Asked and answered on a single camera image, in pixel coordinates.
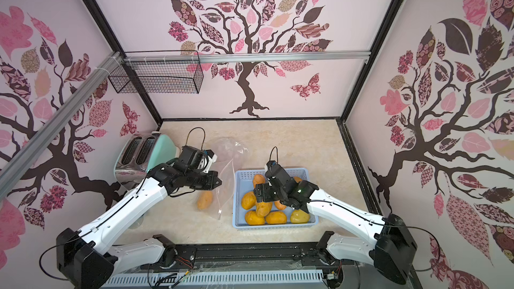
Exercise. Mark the mint green toaster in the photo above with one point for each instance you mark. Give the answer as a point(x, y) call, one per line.
point(142, 152)

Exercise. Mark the aluminium frame bar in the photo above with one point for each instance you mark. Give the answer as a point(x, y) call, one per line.
point(260, 57)
point(12, 173)

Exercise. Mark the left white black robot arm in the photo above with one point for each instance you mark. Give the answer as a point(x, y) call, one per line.
point(120, 216)

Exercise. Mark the clear zipper bag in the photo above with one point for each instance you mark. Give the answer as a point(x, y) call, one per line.
point(231, 154)

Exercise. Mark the yellow green potato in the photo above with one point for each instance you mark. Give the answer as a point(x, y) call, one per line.
point(299, 217)

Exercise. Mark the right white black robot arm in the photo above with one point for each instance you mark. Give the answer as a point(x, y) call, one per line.
point(353, 224)

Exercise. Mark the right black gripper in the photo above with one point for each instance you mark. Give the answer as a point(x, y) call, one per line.
point(267, 193)

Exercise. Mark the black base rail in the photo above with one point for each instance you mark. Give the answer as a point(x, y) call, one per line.
point(308, 254)

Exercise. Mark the black wire basket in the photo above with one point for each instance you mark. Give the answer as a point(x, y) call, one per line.
point(159, 72)

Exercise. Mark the aluminium frame bar left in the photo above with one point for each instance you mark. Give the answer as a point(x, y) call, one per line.
point(12, 173)

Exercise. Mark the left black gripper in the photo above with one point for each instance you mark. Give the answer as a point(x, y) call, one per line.
point(212, 176)

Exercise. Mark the white vent strip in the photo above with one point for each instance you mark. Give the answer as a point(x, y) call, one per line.
point(219, 279)

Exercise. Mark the light blue plastic basket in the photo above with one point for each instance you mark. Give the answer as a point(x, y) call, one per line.
point(243, 185)

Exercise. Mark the aluminium frame bar back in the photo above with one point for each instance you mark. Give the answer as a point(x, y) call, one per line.
point(260, 57)

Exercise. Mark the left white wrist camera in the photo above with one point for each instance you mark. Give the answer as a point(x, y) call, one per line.
point(207, 160)

